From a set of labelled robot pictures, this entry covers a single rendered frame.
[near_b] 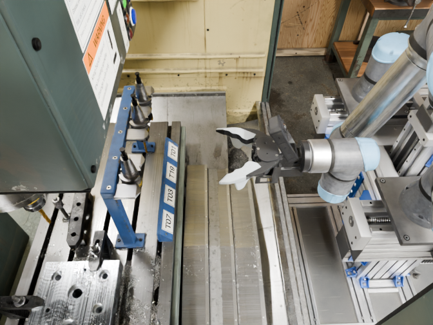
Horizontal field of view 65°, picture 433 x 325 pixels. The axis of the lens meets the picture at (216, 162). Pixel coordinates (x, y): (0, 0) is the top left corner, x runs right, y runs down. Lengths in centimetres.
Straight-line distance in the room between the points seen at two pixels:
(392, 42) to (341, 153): 63
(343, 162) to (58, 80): 58
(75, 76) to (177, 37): 120
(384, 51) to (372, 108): 47
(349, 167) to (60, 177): 57
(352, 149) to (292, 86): 257
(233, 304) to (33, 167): 99
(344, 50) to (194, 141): 210
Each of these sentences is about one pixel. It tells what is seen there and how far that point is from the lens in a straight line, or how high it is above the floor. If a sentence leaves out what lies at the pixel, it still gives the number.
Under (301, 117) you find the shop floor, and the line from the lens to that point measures 301.
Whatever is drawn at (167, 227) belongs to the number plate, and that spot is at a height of 94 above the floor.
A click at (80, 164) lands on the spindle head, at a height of 168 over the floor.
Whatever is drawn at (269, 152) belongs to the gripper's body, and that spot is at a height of 146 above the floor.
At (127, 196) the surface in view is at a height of 122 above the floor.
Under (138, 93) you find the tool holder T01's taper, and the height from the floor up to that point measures 126.
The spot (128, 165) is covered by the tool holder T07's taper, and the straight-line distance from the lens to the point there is 97.
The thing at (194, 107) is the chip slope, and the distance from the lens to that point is 178.
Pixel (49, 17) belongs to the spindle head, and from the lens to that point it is 41.
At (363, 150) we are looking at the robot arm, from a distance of 79.
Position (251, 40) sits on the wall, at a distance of 164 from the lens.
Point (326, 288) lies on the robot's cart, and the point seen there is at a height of 21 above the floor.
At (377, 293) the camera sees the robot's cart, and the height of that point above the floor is 21.
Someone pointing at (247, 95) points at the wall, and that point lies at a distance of 183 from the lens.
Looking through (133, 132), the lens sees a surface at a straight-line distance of 114.
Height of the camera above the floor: 201
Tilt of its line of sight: 51 degrees down
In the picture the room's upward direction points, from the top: straight up
